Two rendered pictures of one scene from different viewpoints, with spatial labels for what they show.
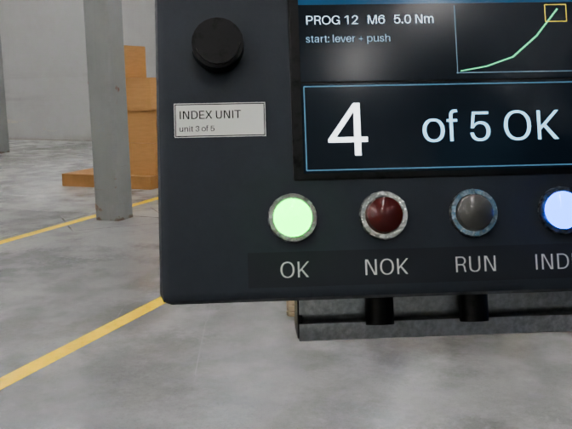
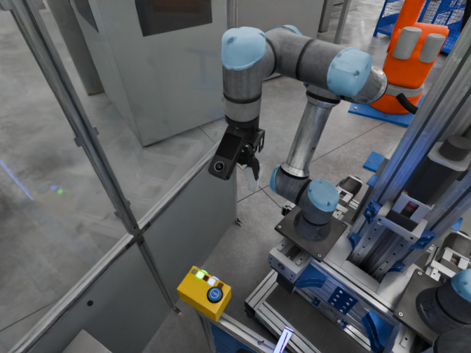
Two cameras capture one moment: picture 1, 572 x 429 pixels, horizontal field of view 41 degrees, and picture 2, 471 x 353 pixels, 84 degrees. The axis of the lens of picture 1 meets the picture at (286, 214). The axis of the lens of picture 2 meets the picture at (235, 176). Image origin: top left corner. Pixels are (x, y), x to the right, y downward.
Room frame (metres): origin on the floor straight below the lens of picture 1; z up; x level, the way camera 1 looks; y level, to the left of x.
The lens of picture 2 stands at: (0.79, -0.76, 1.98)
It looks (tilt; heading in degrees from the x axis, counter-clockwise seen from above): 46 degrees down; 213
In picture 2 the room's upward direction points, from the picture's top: straight up
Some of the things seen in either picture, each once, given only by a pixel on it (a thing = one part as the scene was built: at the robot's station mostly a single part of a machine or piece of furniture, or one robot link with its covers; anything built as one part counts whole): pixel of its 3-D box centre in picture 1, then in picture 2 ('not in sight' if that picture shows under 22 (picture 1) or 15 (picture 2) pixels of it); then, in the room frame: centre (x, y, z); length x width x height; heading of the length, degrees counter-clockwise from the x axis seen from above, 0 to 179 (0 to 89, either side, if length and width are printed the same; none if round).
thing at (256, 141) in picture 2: not in sight; (242, 134); (0.37, -1.01, 1.62); 0.09 x 0.08 x 0.12; 3
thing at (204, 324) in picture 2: not in sight; (209, 335); (0.55, -1.08, 0.39); 0.04 x 0.04 x 0.78; 3
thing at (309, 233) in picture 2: not in sight; (314, 219); (0.09, -0.84, 1.09); 0.15 x 0.15 x 0.10
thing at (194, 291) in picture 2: not in sight; (205, 293); (0.55, -1.05, 1.02); 0.16 x 0.10 x 0.11; 93
